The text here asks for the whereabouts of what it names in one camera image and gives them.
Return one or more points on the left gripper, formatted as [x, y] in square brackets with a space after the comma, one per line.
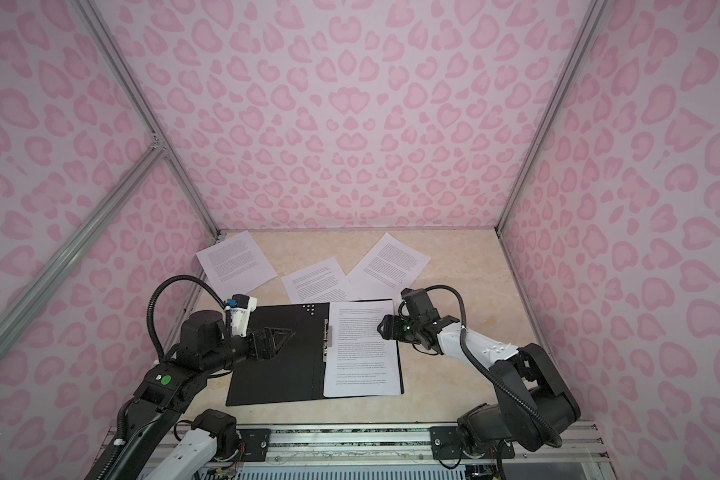
[271, 349]

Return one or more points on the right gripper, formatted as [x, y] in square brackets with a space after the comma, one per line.
[389, 320]

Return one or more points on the black and white folder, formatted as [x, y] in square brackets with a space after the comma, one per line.
[297, 373]

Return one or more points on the hidden paper sheet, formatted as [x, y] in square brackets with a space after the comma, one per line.
[388, 268]

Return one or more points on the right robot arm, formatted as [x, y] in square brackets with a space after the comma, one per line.
[534, 404]

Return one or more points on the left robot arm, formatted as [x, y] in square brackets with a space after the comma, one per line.
[205, 348]

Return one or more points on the centre highlighted paper sheet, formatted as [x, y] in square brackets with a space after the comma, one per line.
[320, 283]

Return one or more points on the left diagonal aluminium bar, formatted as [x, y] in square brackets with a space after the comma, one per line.
[15, 319]

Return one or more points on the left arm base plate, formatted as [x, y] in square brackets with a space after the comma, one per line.
[256, 441]

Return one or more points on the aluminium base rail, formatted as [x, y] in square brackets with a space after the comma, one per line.
[365, 451]

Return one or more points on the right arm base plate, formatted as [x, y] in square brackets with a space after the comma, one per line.
[461, 443]

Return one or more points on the right corner aluminium post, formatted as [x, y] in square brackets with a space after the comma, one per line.
[591, 25]

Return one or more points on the corner aluminium post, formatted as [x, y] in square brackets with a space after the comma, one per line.
[591, 25]
[105, 42]

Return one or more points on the left corner aluminium post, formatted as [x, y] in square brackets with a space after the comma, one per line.
[105, 42]

